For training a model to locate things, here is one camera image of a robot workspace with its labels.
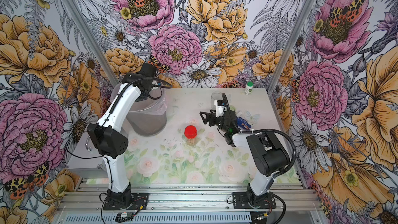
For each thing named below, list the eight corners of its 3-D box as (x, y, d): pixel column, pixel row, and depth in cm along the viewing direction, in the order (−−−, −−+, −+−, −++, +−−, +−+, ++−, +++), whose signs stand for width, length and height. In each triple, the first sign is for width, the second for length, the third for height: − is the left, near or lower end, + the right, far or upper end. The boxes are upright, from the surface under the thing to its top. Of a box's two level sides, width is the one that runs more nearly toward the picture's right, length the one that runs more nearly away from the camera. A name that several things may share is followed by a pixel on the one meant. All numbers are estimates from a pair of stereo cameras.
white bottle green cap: (243, 96, 123) (246, 87, 115) (245, 86, 130) (248, 77, 123) (249, 98, 122) (252, 88, 114) (251, 87, 130) (254, 78, 122)
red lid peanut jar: (186, 145, 94) (184, 135, 85) (186, 135, 99) (185, 125, 90) (197, 145, 94) (196, 135, 85) (197, 135, 99) (196, 125, 90)
